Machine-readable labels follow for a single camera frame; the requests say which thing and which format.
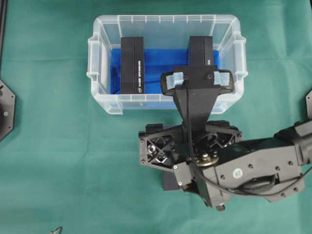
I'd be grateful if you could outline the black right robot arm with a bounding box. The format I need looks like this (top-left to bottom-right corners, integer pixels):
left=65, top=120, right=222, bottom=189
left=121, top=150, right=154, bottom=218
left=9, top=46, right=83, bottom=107
left=138, top=120, right=312, bottom=211

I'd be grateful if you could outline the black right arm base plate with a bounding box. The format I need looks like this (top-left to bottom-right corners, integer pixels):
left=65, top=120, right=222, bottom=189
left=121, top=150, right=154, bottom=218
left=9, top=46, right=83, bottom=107
left=305, top=90, right=312, bottom=118

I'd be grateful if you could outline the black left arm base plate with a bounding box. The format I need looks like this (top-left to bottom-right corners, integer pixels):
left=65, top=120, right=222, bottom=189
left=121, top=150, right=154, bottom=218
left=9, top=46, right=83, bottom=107
left=0, top=80, right=16, bottom=140

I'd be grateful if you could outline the blue cloth liner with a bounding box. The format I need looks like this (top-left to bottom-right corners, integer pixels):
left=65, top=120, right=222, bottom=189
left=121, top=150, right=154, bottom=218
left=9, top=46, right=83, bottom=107
left=109, top=48, right=228, bottom=95

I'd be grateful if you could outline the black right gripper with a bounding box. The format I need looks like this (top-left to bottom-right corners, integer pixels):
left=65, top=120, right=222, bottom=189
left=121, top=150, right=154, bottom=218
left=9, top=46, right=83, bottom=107
left=138, top=120, right=242, bottom=171

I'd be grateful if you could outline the black frame bar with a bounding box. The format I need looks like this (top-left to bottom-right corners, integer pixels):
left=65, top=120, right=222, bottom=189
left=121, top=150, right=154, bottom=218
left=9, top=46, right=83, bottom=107
left=0, top=0, right=7, bottom=57

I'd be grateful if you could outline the black box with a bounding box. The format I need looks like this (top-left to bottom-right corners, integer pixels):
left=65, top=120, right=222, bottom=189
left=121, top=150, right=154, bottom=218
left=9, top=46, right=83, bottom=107
left=121, top=37, right=145, bottom=94
left=162, top=171, right=186, bottom=191
left=188, top=36, right=215, bottom=66

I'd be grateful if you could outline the clear plastic storage bin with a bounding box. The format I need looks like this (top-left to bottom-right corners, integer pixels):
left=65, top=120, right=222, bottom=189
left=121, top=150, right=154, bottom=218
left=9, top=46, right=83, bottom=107
left=87, top=15, right=248, bottom=115

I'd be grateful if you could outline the black camera cable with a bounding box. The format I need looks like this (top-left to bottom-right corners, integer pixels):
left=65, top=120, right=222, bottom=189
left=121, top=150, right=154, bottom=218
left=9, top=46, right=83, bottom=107
left=184, top=80, right=308, bottom=195

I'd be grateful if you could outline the small black tip bottom edge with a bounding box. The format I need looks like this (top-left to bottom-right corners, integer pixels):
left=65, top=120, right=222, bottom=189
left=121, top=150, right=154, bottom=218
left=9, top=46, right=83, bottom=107
left=50, top=226, right=63, bottom=234

